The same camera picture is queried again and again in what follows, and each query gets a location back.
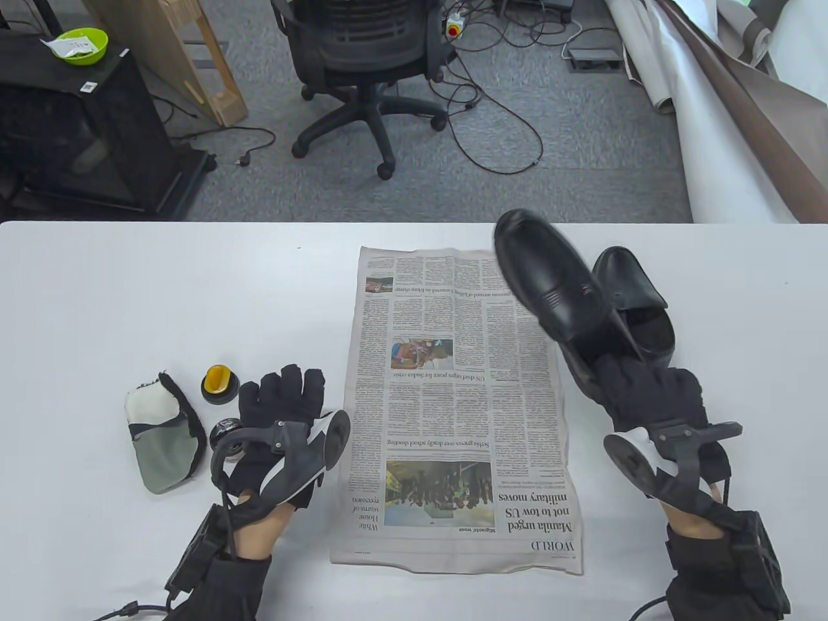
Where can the person's left hand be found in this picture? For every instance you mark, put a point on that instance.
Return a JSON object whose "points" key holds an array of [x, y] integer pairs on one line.
{"points": [[284, 401]]}

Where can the person's right hand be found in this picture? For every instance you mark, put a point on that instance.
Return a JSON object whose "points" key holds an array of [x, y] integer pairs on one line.
{"points": [[653, 394]]}

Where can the black round polish lid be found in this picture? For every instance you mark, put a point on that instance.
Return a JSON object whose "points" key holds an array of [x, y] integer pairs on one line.
{"points": [[220, 398]]}

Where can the black shoe polish jar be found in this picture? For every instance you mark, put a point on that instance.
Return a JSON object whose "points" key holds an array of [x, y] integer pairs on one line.
{"points": [[225, 427]]}

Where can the black leather shoe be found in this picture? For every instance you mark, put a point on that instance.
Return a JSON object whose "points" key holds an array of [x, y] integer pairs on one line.
{"points": [[631, 284], [550, 272]]}

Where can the grey white polishing mitt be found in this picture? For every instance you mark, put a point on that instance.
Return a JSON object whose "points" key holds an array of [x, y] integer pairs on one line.
{"points": [[165, 453]]}

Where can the newspaper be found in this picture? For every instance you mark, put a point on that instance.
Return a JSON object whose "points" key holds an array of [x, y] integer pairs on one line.
{"points": [[453, 420]]}

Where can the person's right forearm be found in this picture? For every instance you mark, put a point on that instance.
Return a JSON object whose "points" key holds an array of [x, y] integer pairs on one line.
{"points": [[711, 569]]}

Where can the person's left forearm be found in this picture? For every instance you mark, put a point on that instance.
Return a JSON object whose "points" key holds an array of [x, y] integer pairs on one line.
{"points": [[239, 569]]}

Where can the grey left hand controller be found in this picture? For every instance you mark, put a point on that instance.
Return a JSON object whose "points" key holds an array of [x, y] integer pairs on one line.
{"points": [[297, 459]]}

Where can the grey hand controller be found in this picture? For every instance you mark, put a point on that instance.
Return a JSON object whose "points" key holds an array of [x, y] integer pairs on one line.
{"points": [[673, 453], [297, 459]]}

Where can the grey right hand controller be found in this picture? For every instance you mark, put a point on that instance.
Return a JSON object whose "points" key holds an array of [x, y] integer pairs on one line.
{"points": [[673, 453]]}

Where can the white rolled sheet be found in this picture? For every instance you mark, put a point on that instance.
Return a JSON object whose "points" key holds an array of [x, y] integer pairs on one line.
{"points": [[705, 149]]}

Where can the brown sheet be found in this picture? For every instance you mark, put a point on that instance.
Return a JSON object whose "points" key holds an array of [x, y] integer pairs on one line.
{"points": [[776, 149]]}

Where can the black cabinet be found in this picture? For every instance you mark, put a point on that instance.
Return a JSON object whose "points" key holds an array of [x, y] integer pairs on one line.
{"points": [[97, 129]]}

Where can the black office chair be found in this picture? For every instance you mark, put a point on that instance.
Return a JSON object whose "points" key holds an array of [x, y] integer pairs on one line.
{"points": [[362, 39]]}

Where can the white fabric sheet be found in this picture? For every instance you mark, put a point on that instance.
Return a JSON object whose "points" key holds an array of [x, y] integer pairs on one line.
{"points": [[802, 52]]}

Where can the grey fabric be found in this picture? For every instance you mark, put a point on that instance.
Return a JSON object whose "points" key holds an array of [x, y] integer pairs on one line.
{"points": [[750, 32]]}

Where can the green bowl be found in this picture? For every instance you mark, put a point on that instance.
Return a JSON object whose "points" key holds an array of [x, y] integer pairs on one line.
{"points": [[96, 52]]}

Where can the black floor box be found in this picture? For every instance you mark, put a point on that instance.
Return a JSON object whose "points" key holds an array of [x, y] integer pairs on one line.
{"points": [[530, 5]]}

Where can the red yellow stop button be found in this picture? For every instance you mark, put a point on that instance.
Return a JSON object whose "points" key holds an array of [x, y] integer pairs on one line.
{"points": [[453, 27]]}

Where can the white packet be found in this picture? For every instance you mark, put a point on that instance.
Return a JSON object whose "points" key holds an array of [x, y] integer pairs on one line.
{"points": [[68, 45]]}

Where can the black metal leg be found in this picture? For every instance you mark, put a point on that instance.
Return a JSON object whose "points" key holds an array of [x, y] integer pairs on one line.
{"points": [[45, 13]]}

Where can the black left wrist mount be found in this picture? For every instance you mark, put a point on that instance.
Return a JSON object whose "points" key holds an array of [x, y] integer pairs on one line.
{"points": [[194, 553]]}

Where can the black wrist mount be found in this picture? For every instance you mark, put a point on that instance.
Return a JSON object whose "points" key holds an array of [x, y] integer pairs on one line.
{"points": [[194, 553], [766, 563]]}

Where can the black right wrist mount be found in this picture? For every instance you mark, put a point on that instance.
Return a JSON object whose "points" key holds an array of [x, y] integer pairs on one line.
{"points": [[766, 563]]}

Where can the wooden frame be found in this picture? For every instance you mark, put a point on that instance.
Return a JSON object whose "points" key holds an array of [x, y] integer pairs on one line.
{"points": [[194, 71]]}

